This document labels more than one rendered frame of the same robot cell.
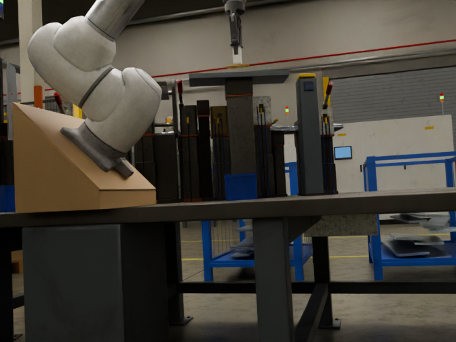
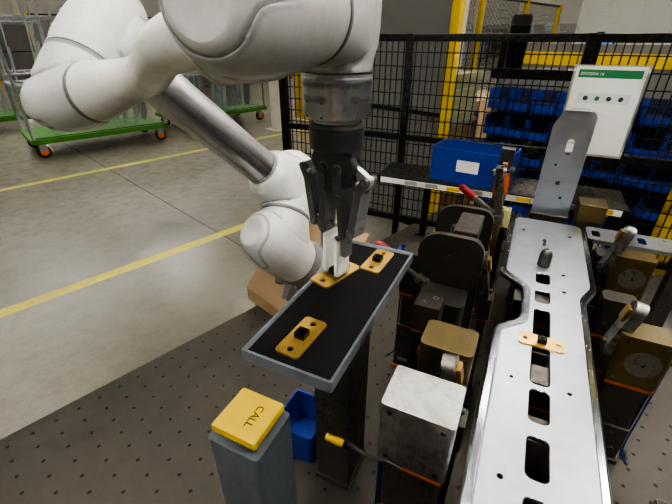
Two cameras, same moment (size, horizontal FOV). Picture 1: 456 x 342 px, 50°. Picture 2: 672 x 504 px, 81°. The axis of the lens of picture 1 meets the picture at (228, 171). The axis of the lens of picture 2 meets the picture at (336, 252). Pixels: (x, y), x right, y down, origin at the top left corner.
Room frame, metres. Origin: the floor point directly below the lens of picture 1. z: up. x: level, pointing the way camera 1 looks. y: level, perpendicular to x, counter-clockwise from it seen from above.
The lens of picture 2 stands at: (2.10, -0.53, 1.54)
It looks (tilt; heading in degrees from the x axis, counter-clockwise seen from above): 29 degrees down; 119
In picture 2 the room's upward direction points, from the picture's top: straight up
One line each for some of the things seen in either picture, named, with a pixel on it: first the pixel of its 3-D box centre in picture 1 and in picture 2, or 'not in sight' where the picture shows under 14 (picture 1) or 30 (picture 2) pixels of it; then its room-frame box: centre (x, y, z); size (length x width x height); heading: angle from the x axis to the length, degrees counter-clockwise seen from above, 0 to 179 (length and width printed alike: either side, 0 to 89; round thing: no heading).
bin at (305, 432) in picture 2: (241, 186); (304, 425); (1.74, -0.04, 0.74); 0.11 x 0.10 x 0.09; 94
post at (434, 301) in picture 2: (205, 150); (418, 375); (1.95, 0.09, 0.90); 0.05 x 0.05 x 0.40; 4
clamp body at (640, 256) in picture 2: not in sight; (618, 310); (2.35, 0.62, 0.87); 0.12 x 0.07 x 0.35; 4
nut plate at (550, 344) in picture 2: not in sight; (541, 340); (2.16, 0.20, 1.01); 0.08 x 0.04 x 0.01; 4
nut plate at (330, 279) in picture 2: (237, 65); (335, 270); (1.83, -0.06, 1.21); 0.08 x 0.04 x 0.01; 77
